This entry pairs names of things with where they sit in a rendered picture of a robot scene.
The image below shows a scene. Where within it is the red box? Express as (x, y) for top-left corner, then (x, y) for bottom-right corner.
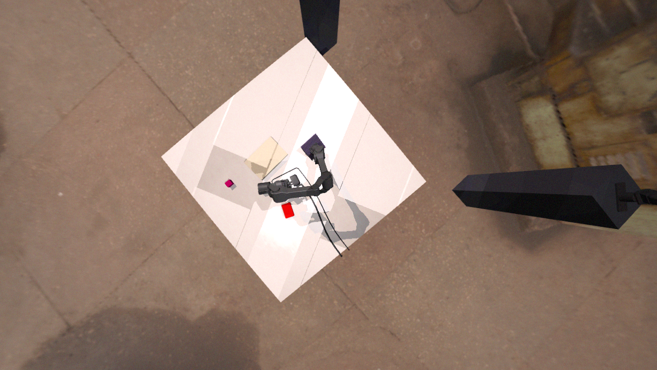
(281, 202), (294, 218)

